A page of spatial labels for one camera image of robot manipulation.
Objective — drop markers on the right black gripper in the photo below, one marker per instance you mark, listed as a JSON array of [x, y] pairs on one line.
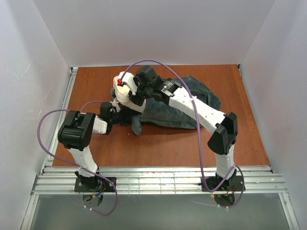
[[137, 98]]

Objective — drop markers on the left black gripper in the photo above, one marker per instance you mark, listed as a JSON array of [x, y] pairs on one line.
[[125, 116]]

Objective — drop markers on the cream bear print pillow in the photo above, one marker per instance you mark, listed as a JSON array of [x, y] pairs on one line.
[[122, 96]]

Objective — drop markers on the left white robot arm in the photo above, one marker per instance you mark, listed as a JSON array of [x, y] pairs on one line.
[[76, 132]]

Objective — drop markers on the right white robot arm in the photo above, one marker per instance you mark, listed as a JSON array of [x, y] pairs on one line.
[[146, 84]]

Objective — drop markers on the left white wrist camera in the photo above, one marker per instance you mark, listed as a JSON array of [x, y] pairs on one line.
[[116, 105]]

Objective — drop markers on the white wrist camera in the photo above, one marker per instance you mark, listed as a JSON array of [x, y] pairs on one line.
[[125, 83], [116, 105]]

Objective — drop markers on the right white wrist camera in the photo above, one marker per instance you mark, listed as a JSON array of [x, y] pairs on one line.
[[125, 83]]

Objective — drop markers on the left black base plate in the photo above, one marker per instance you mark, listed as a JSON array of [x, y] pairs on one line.
[[92, 185]]

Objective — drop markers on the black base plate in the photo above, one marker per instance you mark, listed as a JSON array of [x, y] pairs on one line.
[[92, 185], [235, 185]]

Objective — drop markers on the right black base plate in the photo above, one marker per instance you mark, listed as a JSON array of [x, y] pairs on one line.
[[235, 185]]

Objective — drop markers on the aluminium rail frame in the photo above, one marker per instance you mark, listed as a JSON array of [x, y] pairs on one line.
[[158, 177]]

